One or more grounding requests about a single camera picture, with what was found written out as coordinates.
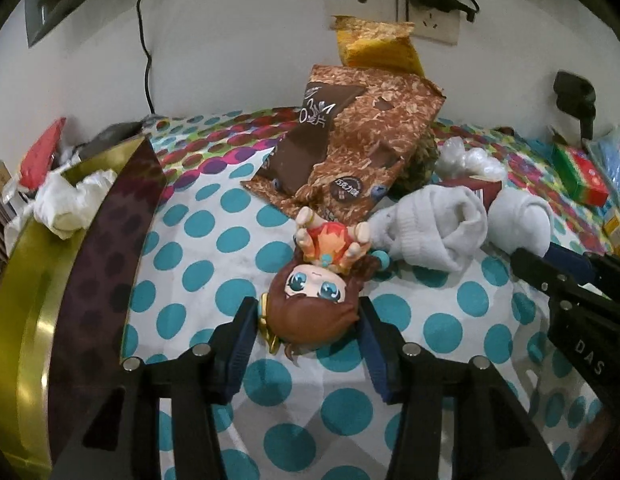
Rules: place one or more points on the blue plastic packet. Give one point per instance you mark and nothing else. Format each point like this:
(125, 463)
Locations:
(615, 160)

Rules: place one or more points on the white wall socket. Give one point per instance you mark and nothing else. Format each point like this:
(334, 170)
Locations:
(435, 27)

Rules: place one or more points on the dark red box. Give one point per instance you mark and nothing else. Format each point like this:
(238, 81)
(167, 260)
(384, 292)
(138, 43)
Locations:
(482, 190)

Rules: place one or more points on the crumpled white plastic bag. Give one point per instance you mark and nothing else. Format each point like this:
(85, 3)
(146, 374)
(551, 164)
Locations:
(69, 205)

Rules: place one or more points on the dark green spiky object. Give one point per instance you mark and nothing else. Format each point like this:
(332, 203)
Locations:
(415, 170)

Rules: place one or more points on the large rolled white sock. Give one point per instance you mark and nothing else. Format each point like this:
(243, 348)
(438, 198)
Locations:
(430, 230)

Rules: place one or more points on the polka dot tablecloth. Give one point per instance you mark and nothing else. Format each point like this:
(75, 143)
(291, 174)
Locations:
(199, 240)

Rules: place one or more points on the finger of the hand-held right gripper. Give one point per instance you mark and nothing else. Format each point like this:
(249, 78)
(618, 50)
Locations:
(545, 277)
(575, 262)

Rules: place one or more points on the gold tin box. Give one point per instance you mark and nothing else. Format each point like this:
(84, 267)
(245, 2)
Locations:
(24, 310)

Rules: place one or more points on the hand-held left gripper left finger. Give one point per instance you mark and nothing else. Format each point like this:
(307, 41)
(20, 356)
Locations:
(234, 355)

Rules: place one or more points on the white plastic bag bundle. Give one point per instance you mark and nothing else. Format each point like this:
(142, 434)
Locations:
(470, 160)

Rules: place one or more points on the brown-haired doll figurine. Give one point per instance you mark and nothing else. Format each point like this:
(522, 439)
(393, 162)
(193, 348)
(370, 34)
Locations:
(310, 305)

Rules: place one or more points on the red packet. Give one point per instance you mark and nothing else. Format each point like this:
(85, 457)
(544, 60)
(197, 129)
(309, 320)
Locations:
(39, 152)

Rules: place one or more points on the brown chocolate oat snack bag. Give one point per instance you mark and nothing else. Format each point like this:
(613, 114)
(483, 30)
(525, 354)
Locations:
(360, 150)

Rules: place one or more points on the yellow orange snack bag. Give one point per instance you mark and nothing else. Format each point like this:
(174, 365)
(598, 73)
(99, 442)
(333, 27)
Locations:
(380, 50)

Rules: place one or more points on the black clamp stand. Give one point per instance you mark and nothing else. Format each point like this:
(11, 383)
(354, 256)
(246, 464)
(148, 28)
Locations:
(575, 95)

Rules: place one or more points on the yellow packet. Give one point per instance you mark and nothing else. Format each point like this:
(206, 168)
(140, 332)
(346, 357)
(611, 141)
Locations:
(619, 232)

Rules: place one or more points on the green box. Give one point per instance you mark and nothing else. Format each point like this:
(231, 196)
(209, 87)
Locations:
(580, 175)

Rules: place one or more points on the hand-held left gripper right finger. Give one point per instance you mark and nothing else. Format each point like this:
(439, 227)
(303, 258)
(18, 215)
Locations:
(377, 360)

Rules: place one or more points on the small white sock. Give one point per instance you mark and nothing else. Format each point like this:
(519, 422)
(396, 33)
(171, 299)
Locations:
(520, 222)

